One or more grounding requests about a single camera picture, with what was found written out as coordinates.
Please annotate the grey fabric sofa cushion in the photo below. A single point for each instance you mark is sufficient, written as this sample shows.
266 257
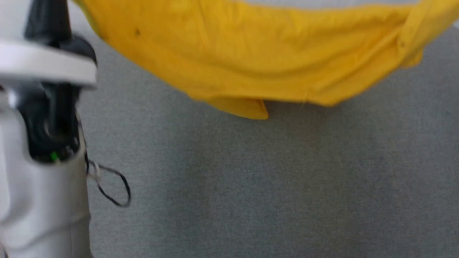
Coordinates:
269 186

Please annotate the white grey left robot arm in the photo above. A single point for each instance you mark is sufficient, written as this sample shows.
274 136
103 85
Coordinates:
43 197

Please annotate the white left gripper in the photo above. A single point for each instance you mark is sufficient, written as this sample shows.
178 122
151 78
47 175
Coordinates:
46 62

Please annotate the yellow t-shirt with white print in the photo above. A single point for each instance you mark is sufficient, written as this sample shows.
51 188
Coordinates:
251 53

